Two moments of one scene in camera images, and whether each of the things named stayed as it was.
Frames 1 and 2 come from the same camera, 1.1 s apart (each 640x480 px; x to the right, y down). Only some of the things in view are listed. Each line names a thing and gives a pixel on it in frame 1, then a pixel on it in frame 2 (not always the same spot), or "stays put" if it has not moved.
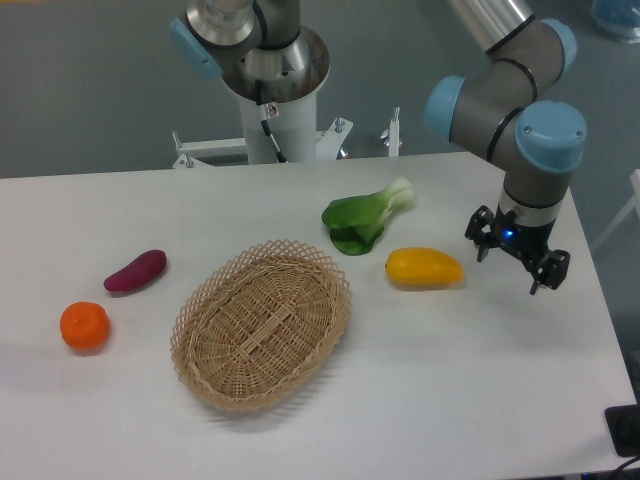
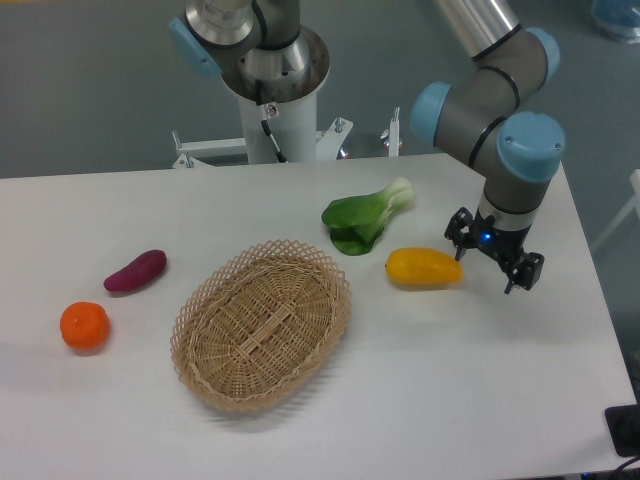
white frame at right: [633, 203] stays put
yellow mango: [423, 268] stays put
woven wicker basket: [261, 327] stays put
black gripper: [528, 240] -> [505, 243]
